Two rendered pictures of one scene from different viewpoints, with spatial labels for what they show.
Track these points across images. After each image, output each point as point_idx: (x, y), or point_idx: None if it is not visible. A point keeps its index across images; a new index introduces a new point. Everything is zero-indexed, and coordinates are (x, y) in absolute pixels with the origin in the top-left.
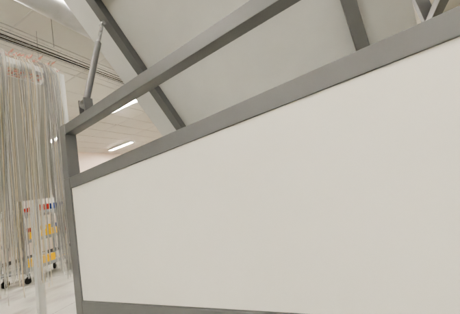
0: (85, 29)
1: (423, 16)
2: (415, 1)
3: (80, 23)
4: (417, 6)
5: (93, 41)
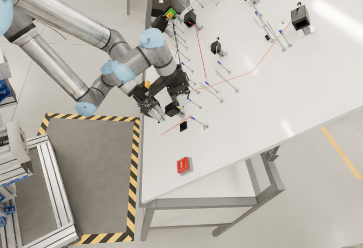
0: (338, 118)
1: (150, 21)
2: (150, 12)
3: (351, 113)
4: (150, 15)
5: (316, 128)
